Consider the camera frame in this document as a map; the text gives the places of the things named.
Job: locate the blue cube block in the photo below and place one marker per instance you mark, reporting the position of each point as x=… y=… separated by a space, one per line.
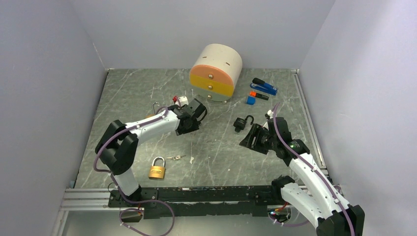
x=251 y=100

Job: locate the silver key bunch middle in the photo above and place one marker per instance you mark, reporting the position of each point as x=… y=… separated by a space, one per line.
x=176 y=157

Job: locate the short shackle brass padlock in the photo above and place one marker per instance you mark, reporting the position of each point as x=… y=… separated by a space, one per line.
x=157 y=171

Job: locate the long shackle brass padlock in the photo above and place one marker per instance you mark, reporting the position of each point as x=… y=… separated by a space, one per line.
x=156 y=106

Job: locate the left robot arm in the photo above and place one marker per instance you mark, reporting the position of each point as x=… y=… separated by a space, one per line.
x=116 y=150

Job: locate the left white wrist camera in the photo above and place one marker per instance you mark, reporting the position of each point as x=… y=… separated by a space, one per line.
x=180 y=100

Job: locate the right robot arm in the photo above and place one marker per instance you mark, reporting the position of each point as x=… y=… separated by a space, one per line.
x=324 y=207

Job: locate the black padlock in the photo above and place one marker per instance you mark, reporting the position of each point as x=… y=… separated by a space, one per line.
x=240 y=123

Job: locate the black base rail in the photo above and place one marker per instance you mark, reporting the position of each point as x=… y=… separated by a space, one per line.
x=157 y=202

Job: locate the blue black stapler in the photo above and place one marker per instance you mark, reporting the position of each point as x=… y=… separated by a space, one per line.
x=263 y=86

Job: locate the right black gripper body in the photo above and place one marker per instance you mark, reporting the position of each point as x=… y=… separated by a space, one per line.
x=262 y=143

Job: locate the orange black highlighter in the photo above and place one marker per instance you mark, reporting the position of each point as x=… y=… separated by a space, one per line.
x=258 y=95

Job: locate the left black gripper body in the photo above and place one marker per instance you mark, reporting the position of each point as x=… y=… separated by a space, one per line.
x=193 y=127

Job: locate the round mini drawer cabinet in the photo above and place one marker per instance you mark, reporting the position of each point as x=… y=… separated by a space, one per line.
x=215 y=73

